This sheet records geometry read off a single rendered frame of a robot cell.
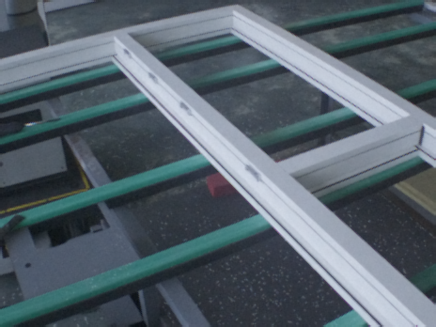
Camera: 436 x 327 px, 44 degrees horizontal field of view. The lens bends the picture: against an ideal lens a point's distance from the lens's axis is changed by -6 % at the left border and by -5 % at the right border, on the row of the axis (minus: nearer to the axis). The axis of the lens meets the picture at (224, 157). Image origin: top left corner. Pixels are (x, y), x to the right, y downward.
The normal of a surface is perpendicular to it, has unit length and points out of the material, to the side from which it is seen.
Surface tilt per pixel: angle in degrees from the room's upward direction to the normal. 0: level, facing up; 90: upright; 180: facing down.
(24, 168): 90
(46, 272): 0
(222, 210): 0
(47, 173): 90
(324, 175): 90
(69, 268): 0
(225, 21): 90
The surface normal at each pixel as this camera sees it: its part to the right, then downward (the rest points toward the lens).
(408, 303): -0.01, -0.83
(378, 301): -0.87, 0.29
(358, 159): 0.50, 0.48
